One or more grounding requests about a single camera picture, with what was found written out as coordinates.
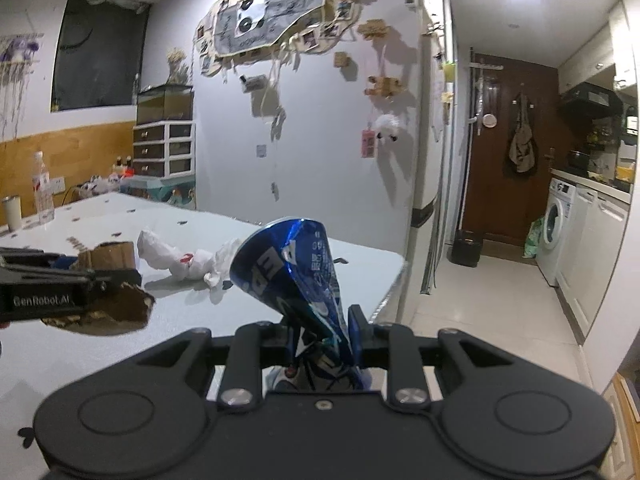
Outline torn brown cardboard tray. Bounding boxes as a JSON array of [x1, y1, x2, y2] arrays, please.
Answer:
[[41, 242, 155, 337]]

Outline crushed blue soda can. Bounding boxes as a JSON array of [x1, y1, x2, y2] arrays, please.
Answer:
[[230, 218, 371, 392]]

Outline white steel tumbler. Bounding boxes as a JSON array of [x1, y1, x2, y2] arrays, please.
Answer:
[[1, 195, 22, 232]]

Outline clear plastic water bottle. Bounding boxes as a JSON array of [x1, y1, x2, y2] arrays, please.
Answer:
[[32, 152, 54, 224]]

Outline black storage box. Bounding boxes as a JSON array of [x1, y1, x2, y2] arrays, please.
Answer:
[[449, 230, 484, 268]]

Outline white crumpled plastic bag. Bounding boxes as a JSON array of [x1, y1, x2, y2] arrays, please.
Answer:
[[137, 230, 242, 289]]

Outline white drawer cabinet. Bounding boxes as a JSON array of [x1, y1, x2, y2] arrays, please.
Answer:
[[131, 120, 195, 178]]

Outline green plastic bag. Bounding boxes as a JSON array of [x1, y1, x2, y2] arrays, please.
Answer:
[[523, 217, 544, 260]]

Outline dark brown entrance door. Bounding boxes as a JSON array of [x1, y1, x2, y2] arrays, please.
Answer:
[[460, 53, 558, 246]]

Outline pink hanging tag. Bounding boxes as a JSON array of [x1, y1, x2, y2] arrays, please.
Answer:
[[361, 129, 378, 158]]

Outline white plush sheep toy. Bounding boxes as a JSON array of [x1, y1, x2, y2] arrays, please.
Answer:
[[373, 114, 400, 142]]

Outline glass fish tank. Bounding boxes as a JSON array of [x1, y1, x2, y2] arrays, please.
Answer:
[[137, 84, 194, 125]]

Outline white front-load washing machine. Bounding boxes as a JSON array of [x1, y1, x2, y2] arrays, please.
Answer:
[[536, 178, 576, 287]]

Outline hanging brown bag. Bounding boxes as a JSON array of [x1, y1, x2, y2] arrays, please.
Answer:
[[506, 92, 538, 177]]

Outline white kitchen base cabinets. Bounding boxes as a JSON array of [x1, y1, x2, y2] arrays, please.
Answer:
[[556, 185, 629, 344]]

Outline white refrigerator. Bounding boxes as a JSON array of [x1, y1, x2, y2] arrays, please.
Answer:
[[411, 0, 452, 260]]

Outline black range hood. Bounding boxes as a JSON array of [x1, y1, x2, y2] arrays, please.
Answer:
[[559, 82, 624, 119]]

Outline black wall board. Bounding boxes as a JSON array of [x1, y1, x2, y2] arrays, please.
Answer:
[[51, 0, 151, 112]]

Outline fabric wall hanging collage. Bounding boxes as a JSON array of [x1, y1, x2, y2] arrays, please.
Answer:
[[194, 0, 362, 77]]

